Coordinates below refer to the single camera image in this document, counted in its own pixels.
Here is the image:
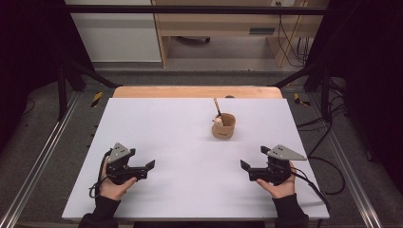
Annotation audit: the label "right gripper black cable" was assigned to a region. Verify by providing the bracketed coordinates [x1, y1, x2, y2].
[289, 156, 346, 213]

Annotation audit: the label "bundle of hanging cables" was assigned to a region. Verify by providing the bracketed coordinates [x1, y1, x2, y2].
[277, 1, 312, 67]

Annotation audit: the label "aluminium rail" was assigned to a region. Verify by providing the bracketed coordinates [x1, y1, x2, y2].
[308, 93, 383, 228]
[0, 91, 82, 228]

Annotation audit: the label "person's left hand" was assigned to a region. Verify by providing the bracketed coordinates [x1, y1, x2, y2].
[99, 160, 138, 201]

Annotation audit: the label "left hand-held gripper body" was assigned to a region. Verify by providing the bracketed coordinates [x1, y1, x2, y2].
[105, 142, 149, 186]

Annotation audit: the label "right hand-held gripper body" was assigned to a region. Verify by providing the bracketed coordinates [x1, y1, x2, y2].
[247, 144, 308, 187]

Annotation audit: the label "wooden stick with red tip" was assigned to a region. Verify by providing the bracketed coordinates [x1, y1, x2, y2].
[213, 97, 224, 126]

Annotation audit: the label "white board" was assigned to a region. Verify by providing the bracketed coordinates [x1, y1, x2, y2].
[61, 97, 331, 220]

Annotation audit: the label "black frame stand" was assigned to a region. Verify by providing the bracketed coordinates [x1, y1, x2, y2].
[56, 60, 123, 122]
[274, 60, 334, 123]

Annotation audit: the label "round wooden brush holder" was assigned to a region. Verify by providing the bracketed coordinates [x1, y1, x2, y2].
[211, 112, 237, 140]

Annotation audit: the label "light wooden desk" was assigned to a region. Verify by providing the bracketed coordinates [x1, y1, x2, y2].
[151, 0, 331, 68]

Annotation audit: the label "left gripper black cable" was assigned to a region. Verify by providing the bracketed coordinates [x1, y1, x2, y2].
[88, 150, 112, 200]

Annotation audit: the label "person's right hand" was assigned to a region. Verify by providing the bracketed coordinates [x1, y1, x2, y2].
[256, 161, 297, 200]

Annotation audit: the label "yellow black tape strip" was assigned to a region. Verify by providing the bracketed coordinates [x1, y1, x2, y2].
[293, 92, 312, 107]
[90, 91, 104, 108]

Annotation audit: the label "white cabinet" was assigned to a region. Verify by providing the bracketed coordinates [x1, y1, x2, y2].
[65, 0, 163, 64]

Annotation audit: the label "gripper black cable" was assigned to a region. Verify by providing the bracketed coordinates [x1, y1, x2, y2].
[289, 156, 346, 213]
[88, 150, 112, 200]

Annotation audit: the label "black curtain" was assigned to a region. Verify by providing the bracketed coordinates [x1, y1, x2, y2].
[305, 0, 403, 194]
[0, 0, 96, 153]

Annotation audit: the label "black horizontal frame bar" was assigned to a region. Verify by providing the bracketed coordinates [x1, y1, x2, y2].
[63, 5, 331, 16]

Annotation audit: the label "black floor cables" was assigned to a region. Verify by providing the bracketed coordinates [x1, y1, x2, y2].
[296, 77, 348, 158]

